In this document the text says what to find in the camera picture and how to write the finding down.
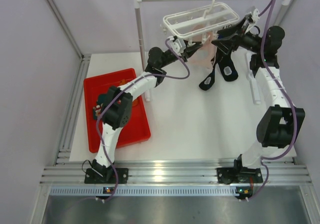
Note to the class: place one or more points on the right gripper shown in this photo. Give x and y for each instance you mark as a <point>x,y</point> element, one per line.
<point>225,45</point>

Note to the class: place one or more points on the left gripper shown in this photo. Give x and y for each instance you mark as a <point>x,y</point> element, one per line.
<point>190,50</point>

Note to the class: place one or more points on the pink sock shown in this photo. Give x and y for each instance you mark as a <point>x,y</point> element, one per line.
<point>205,55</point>

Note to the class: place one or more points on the white clip sock hanger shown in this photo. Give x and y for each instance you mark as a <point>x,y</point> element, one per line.
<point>199,21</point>

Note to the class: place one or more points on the green christmas sock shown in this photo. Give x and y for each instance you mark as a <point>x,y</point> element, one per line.
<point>98,106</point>

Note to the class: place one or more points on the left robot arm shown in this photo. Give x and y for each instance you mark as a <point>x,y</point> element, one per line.
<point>102,168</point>

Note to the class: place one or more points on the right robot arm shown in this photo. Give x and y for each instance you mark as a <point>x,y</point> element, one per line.
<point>279,127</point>

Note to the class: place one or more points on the red plastic tray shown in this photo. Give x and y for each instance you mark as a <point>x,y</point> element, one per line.
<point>125,112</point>

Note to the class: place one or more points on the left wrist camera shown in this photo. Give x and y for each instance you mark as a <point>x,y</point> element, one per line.
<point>176,44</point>

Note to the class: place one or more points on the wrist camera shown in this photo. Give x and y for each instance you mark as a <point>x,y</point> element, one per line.
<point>253,16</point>
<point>176,44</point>

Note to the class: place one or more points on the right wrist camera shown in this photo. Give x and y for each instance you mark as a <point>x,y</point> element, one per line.
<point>253,16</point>

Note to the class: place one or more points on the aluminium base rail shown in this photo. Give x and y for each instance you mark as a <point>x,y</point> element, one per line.
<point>279,173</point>

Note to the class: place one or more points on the perforated cable duct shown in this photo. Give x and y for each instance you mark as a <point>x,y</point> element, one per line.
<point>150,191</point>

